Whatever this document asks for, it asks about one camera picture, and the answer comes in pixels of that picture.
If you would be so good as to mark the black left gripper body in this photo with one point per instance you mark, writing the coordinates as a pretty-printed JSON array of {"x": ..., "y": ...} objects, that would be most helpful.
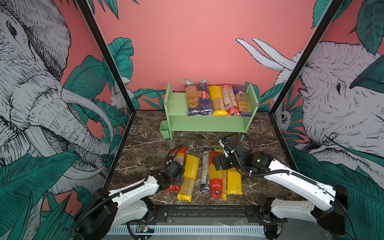
[{"x": 178, "y": 181}]

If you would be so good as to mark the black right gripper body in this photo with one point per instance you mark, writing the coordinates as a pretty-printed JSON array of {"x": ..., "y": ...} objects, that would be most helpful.
[{"x": 227, "y": 163}]

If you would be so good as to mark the red white-label spaghetti bag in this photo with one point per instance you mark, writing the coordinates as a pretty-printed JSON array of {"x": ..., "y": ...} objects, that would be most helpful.
[{"x": 176, "y": 158}]

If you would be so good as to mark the red yellow spaghetti bag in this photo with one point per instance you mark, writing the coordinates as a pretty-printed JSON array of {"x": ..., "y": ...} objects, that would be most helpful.
[{"x": 216, "y": 178}]

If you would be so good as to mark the red spaghetti bag white label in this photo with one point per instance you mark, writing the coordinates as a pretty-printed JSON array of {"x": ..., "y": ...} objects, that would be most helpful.
[{"x": 230, "y": 100}]

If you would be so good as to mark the Ankara spaghetti bag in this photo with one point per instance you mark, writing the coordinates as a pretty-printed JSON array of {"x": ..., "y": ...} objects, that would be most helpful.
[{"x": 242, "y": 100}]

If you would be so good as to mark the blue Barilla spaghetti bag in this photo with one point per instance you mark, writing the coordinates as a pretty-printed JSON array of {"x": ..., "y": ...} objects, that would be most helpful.
[{"x": 204, "y": 98}]

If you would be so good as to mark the yellow Pastatime spaghetti bag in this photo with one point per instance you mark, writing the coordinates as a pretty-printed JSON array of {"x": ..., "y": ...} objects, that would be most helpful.
[{"x": 217, "y": 100}]

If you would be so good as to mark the blue yellow spaghetti bag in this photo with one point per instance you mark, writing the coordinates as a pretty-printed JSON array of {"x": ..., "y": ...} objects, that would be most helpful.
[{"x": 191, "y": 91}]

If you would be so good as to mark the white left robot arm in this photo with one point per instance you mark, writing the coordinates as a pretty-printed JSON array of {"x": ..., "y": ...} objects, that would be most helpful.
[{"x": 108, "y": 209}]

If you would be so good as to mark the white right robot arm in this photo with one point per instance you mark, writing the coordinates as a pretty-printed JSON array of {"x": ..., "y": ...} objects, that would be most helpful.
[{"x": 324, "y": 204}]

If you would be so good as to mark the green metal shelf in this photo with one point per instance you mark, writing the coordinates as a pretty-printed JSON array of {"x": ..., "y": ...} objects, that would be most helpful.
[{"x": 176, "y": 110}]

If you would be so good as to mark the clear blue spaghetti bag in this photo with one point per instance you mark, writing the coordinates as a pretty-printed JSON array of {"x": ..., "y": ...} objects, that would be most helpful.
[{"x": 205, "y": 184}]

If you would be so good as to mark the white vented strip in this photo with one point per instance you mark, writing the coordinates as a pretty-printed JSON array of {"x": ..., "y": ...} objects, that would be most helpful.
[{"x": 189, "y": 230}]

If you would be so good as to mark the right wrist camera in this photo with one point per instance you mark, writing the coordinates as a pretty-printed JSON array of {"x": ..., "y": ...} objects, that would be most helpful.
[{"x": 225, "y": 140}]

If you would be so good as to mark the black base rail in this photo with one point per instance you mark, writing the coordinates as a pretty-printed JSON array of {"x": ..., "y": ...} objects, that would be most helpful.
[{"x": 253, "y": 213}]

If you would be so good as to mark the black enclosure frame post left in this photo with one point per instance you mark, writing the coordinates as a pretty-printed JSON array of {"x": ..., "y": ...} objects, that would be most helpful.
[{"x": 88, "y": 15}]

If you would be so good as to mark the black enclosure frame post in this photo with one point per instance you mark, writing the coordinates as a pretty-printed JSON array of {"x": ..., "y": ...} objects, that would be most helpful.
[
  {"x": 324, "y": 23},
  {"x": 88, "y": 15}
]

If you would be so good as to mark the black enclosure frame post right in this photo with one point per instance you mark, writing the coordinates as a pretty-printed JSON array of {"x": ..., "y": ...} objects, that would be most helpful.
[{"x": 324, "y": 23}]

